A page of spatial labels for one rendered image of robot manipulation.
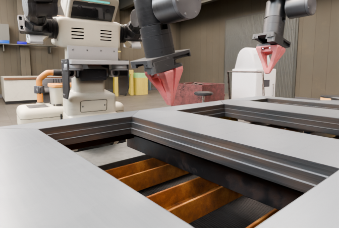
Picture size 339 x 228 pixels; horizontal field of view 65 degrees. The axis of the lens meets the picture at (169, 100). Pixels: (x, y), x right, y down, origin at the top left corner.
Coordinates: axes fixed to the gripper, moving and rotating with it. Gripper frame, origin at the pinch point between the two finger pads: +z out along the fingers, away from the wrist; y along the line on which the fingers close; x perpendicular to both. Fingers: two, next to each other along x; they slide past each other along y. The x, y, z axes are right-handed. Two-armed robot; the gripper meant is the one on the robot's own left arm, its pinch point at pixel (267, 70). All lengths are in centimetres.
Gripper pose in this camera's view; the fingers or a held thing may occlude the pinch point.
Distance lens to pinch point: 80.0
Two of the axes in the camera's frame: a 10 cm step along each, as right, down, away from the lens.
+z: -1.6, 9.9, -0.6
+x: -6.5, -0.6, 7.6
